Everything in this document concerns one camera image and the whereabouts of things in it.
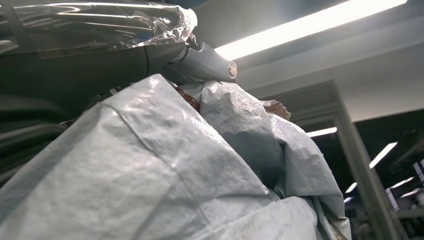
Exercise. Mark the small grey parcel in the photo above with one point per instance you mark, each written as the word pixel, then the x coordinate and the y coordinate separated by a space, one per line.
pixel 165 165

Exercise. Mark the ceiling light strip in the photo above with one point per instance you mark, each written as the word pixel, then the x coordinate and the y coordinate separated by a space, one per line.
pixel 350 188
pixel 321 132
pixel 382 155

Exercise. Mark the long wide ceiling light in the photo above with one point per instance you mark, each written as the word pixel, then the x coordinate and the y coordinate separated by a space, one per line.
pixel 298 26

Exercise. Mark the grey building column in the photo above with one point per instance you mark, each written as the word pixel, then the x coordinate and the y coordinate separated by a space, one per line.
pixel 361 165

